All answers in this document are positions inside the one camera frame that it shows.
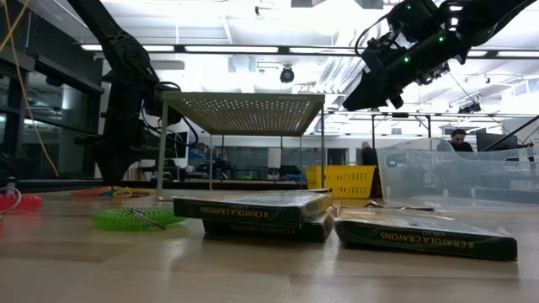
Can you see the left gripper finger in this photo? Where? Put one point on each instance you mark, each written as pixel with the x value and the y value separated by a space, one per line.
pixel 113 166
pixel 137 155

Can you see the black ceiling track spotlight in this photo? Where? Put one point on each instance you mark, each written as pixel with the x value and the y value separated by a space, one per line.
pixel 431 75
pixel 469 108

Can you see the Crayola crayon box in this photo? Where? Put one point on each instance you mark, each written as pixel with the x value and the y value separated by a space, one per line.
pixel 252 210
pixel 269 232
pixel 421 237

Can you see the green perforated metal shelf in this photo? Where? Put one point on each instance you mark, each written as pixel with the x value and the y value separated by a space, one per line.
pixel 248 113

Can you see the black desktop monitor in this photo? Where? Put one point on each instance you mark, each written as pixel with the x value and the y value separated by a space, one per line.
pixel 488 136

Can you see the black wall monitor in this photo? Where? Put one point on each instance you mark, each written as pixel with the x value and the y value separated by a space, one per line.
pixel 179 145

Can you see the black table frame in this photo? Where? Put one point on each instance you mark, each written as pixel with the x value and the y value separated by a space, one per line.
pixel 63 184

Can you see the white background panel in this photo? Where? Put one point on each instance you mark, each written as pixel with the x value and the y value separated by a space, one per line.
pixel 274 157

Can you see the yellow plastic basket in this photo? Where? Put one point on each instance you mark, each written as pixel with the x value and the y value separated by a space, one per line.
pixel 345 181

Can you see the person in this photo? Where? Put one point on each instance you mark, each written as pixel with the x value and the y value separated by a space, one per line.
pixel 459 141
pixel 369 155

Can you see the blue rubber band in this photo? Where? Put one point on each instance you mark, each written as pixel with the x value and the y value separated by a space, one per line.
pixel 108 192

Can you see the clear plastic container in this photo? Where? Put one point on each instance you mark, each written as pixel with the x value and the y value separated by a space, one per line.
pixel 442 181

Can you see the yellow rubber band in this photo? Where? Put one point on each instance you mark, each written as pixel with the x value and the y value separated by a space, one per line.
pixel 122 193

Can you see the purple rubber band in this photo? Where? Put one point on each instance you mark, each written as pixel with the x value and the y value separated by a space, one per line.
pixel 141 195

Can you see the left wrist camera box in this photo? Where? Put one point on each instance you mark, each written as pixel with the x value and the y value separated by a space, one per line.
pixel 164 109

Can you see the black round ceiling fixture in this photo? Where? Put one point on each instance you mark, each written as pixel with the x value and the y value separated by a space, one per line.
pixel 287 75

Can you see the overhead light bar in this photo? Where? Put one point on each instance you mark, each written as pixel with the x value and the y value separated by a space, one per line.
pixel 284 49

